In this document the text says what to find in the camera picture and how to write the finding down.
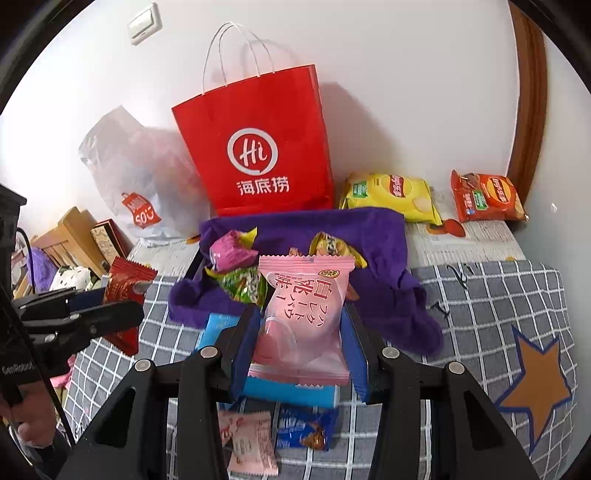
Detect person's left hand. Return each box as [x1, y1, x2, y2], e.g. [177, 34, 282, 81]
[0, 383, 70, 450]

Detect pale pink pastry packet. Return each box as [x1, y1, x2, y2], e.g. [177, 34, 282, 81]
[217, 410, 279, 476]

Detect magenta snack packet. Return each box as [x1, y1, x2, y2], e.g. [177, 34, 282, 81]
[209, 226, 259, 273]

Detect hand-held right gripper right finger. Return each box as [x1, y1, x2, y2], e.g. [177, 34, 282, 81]
[342, 305, 539, 480]

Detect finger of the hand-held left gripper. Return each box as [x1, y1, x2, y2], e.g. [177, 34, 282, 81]
[11, 288, 105, 321]
[28, 301, 145, 356]

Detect blue cookie packet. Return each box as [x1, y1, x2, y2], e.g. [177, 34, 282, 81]
[276, 405, 339, 452]

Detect pink peach cake packet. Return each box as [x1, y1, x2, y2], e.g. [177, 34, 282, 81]
[248, 255, 356, 386]

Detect yellow triangular snack packet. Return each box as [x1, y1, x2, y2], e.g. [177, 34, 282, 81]
[308, 231, 368, 269]

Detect red chips bag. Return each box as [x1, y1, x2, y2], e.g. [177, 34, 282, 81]
[450, 170, 528, 223]

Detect grey checked blanket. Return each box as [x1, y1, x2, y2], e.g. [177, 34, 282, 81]
[60, 258, 578, 480]

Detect brown wooden door frame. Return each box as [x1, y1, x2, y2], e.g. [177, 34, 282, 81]
[507, 2, 548, 195]

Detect blue tissue pack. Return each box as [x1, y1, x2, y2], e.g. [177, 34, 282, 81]
[196, 313, 340, 409]

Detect dark red snack packet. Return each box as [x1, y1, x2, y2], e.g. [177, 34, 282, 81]
[102, 257, 158, 356]

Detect patterned gift box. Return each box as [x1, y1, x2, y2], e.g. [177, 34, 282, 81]
[90, 219, 130, 273]

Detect light wooden furniture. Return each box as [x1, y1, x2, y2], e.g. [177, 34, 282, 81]
[14, 208, 109, 296]

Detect purple cloth-lined box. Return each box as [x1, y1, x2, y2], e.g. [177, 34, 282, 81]
[168, 208, 444, 356]

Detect green snack packet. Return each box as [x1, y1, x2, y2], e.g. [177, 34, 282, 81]
[205, 265, 269, 305]

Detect white plastic shopping bag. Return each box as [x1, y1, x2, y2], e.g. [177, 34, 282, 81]
[78, 105, 213, 247]

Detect red paper bag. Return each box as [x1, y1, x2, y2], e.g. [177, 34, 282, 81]
[172, 22, 335, 217]

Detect black cable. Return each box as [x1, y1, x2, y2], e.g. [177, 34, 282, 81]
[14, 226, 77, 446]

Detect white light switch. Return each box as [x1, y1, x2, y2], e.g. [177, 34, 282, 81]
[128, 4, 163, 45]

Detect white fruit print sheet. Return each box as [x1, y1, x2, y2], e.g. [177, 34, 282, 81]
[127, 191, 527, 278]

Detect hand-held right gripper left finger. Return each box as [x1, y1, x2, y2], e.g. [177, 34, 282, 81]
[58, 305, 262, 480]

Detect yellow chips bag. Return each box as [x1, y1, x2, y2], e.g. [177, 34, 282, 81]
[339, 172, 443, 227]

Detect purple plush toy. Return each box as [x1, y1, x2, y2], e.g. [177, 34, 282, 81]
[28, 247, 58, 292]

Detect white plush toy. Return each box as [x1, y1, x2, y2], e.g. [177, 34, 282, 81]
[48, 265, 93, 292]

